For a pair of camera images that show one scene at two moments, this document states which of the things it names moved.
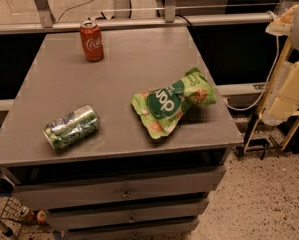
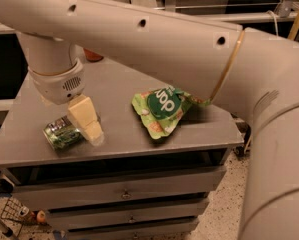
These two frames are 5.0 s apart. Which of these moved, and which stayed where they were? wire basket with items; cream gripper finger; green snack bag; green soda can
Moved: cream gripper finger
Stayed: green soda can; green snack bag; wire basket with items
